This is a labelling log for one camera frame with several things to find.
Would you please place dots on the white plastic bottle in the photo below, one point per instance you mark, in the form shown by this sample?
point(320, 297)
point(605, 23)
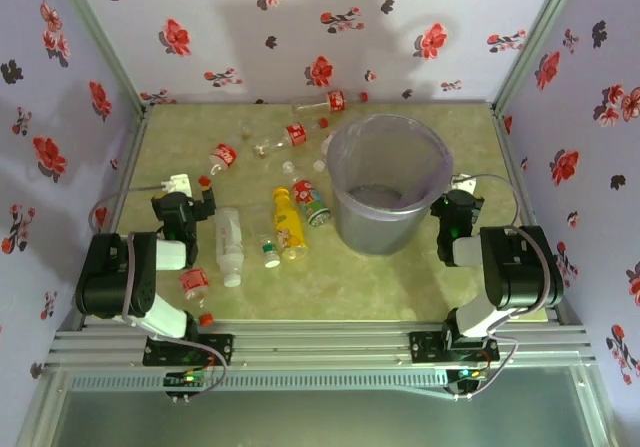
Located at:
point(229, 239)

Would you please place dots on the clear bottle red label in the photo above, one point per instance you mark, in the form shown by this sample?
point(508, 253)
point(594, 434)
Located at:
point(296, 134)
point(194, 281)
point(337, 101)
point(223, 154)

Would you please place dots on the small green label bottle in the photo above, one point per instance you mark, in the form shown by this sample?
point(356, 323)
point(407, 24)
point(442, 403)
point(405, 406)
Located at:
point(270, 252)

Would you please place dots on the yellow plastic bottle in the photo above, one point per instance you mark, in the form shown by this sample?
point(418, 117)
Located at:
point(287, 217)

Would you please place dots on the green soda can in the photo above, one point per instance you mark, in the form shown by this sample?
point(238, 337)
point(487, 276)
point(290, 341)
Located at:
point(307, 194)

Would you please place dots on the small clear white-cap bottle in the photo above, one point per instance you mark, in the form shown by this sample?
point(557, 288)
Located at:
point(320, 165)

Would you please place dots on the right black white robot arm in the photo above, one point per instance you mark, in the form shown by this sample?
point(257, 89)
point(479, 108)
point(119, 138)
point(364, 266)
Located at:
point(515, 267)

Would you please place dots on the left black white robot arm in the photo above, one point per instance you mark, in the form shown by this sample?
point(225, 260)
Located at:
point(105, 277)

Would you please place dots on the grey plastic bin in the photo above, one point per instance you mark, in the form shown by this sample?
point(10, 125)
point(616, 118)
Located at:
point(375, 232)

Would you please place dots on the clear purple bin liner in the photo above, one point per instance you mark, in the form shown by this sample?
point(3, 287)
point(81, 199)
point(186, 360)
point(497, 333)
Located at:
point(340, 137)

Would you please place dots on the green circuit board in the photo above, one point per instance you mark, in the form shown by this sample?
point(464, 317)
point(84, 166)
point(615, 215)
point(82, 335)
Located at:
point(467, 374)
point(187, 378)

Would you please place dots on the grey metal panel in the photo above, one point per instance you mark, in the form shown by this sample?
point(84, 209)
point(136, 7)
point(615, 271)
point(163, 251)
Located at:
point(320, 422)

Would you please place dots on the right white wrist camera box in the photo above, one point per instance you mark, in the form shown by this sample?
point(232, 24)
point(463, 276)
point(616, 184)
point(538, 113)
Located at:
point(466, 184)

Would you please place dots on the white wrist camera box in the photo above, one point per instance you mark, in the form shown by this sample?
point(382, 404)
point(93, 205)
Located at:
point(178, 183)
point(466, 184)

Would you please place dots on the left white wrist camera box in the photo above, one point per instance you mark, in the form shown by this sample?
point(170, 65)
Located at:
point(178, 183)

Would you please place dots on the aluminium table side rail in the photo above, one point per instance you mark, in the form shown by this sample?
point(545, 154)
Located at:
point(125, 172)
point(505, 142)

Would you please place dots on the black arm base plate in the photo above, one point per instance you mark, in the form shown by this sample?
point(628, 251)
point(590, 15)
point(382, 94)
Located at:
point(220, 349)
point(425, 347)

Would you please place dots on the aluminium frame post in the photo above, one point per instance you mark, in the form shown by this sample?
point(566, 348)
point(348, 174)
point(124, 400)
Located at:
point(537, 42)
point(102, 42)

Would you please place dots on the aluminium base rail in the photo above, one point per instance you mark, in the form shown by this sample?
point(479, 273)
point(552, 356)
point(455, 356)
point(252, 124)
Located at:
point(320, 347)

